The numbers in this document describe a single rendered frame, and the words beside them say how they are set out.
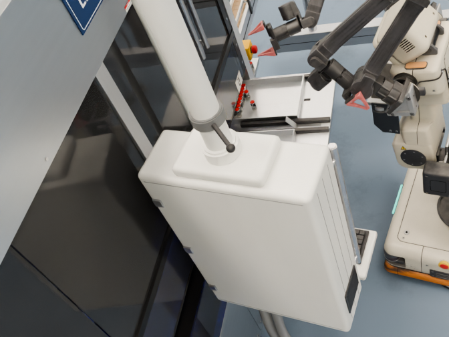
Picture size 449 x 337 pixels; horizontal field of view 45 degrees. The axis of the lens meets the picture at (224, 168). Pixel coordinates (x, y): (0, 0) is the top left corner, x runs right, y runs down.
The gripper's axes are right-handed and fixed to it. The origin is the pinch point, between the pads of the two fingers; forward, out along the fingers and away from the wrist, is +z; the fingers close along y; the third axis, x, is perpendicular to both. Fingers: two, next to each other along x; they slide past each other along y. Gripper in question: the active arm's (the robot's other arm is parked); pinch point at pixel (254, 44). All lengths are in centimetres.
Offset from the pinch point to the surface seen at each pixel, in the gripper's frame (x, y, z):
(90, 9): -82, -52, 25
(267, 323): -66, 84, 34
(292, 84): 19.0, 31.0, -6.4
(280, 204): -110, 4, -2
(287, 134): -10.8, 38.8, 2.0
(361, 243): -63, 64, -12
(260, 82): 24.8, 26.0, 7.5
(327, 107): -0.5, 39.0, -17.6
